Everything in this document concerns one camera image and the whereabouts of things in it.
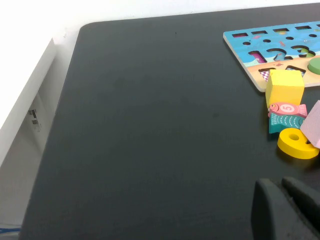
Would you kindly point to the small printed label sticker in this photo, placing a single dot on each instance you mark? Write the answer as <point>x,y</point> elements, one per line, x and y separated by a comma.
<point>34,122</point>

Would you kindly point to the teal fish piece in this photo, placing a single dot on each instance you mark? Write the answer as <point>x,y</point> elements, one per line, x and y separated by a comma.
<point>282,122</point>

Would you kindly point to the colourful wooden puzzle board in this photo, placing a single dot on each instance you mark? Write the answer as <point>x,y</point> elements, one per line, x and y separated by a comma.
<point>235,42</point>

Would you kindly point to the light pink foam cube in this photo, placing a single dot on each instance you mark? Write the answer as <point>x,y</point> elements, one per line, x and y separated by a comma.
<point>313,125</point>

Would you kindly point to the yellow looped number piece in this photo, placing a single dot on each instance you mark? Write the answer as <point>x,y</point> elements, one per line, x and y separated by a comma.
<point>285,145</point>

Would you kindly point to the pink fish piece number five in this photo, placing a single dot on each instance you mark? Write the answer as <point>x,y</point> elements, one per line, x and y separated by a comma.
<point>286,108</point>

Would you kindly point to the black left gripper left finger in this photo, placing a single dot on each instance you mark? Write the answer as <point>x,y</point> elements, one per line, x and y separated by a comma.
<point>272,215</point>

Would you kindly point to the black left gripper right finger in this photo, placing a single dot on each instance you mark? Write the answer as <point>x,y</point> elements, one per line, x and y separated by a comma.
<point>307,200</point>

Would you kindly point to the white side cabinet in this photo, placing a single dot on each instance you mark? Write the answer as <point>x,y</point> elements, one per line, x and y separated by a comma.
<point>25,105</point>

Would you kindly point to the yellow foam cube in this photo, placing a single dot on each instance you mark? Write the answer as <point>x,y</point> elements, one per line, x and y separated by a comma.
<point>285,90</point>

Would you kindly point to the green circle puzzle piece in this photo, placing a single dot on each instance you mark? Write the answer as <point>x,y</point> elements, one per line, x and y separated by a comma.
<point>315,65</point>

